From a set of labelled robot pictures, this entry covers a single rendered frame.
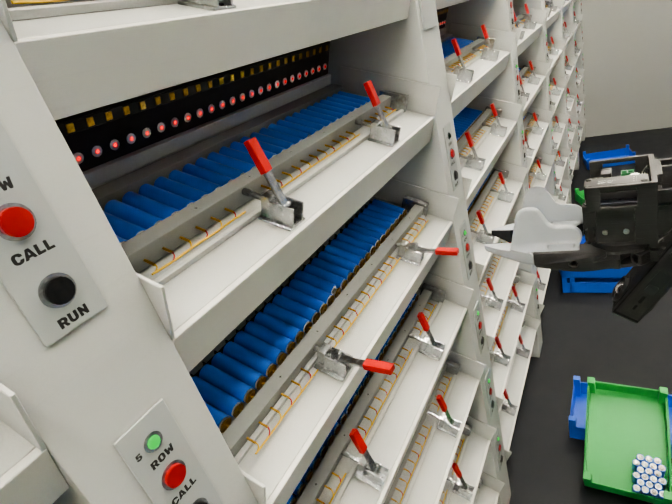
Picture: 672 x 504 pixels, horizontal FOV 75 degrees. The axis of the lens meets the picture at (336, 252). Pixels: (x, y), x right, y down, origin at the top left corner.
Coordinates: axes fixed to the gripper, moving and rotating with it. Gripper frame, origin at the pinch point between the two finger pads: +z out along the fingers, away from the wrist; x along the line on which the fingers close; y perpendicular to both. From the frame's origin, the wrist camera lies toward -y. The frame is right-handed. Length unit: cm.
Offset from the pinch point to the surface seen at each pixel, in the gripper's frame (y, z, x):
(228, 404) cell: -5.2, 24.0, 23.9
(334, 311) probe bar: -6.0, 21.1, 5.9
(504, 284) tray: -50, 20, -69
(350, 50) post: 23.5, 28.1, -30.3
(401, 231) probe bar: -6.1, 20.8, -17.6
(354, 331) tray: -9.4, 19.3, 5.5
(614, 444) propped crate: -100, -6, -61
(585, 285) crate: -101, 6, -148
